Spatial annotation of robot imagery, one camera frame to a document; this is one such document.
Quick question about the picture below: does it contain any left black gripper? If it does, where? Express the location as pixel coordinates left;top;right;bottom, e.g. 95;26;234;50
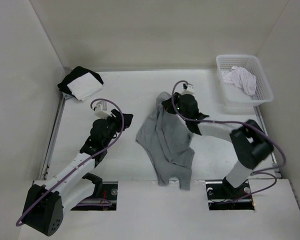
102;109;133;147

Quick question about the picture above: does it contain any grey tank top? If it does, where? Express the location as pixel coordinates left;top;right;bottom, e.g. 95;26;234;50
135;92;195;191

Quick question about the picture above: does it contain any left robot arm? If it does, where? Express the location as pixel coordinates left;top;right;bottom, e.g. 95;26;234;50
16;109;134;237

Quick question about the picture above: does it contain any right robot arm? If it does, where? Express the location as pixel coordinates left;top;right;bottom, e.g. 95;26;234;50
161;92;274;198

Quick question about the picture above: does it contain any folded white tank top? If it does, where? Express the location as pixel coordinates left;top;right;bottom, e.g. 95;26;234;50
67;72;103;101

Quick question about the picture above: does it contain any light pink tank top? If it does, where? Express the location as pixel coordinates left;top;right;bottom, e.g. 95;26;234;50
222;66;257;96

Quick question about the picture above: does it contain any folded black tank top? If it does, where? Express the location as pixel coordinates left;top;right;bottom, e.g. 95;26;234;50
57;66;104;97

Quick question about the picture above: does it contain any white plastic basket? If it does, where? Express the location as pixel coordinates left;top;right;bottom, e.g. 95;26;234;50
215;54;274;107

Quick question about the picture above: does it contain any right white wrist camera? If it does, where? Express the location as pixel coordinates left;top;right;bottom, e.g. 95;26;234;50
181;83;195;95

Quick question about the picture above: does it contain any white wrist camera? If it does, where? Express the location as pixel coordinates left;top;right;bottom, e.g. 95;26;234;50
181;83;195;95
93;100;112;119

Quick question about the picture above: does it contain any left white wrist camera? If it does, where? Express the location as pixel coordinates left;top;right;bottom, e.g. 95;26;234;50
93;100;112;119

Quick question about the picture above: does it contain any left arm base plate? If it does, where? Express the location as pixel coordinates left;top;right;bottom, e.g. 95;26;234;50
84;181;119;203

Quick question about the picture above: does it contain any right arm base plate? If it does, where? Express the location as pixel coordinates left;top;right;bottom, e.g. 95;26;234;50
206;183;252;204

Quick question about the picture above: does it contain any left metal table rail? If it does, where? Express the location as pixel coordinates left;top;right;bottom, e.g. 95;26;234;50
38;93;66;180

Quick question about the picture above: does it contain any metal table rail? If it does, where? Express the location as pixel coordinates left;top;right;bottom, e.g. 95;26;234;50
253;106;283;179
38;93;66;180

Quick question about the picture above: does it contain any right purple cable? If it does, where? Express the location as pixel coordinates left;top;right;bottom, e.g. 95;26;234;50
171;80;287;198

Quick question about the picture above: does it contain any purple cable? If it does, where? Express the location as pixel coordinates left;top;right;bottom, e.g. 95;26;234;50
15;99;127;227
171;80;287;198

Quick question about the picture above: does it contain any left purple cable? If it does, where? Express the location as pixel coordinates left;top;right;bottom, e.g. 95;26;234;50
15;99;127;227

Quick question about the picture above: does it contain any right metal table rail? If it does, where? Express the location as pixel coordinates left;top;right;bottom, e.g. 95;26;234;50
253;106;283;179

